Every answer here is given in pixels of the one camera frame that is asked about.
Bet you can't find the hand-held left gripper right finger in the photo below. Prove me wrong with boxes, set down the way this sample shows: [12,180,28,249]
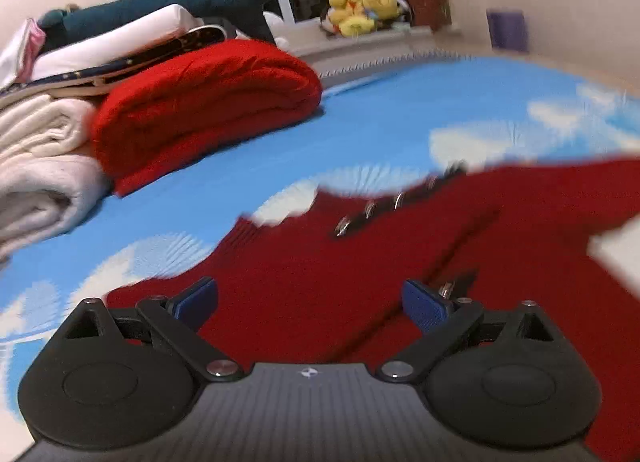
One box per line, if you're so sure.
[376,279,557,383]

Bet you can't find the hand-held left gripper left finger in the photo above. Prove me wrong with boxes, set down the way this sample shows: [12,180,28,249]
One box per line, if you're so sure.
[65,277,245,383]

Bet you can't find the dark red knit cardigan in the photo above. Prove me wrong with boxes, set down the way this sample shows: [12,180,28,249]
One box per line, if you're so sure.
[106,158,640,462]

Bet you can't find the folded bright red sweater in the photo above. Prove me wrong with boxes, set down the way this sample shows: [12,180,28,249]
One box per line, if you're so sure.
[91,38,323,197]

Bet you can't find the blue cloud print bedsheet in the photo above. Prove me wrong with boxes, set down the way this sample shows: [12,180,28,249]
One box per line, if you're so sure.
[0,51,640,423]

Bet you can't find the folded cream white blanket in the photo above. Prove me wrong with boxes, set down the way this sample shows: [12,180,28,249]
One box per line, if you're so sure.
[0,93,113,263]

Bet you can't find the navy patterned folded garment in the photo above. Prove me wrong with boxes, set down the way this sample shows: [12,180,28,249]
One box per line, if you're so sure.
[0,26,226,100]

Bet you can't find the purple box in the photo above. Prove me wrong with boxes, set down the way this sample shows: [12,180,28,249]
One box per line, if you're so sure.
[486,8,529,53]

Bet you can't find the dark teal shark plush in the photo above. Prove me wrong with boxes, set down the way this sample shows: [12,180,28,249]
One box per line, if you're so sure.
[37,0,306,45]

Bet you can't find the yellow plush toys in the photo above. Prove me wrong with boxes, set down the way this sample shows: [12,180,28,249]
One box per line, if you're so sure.
[320,0,413,38]

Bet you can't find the pink and white cloth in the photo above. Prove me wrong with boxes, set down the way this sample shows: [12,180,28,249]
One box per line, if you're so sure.
[0,18,47,90]

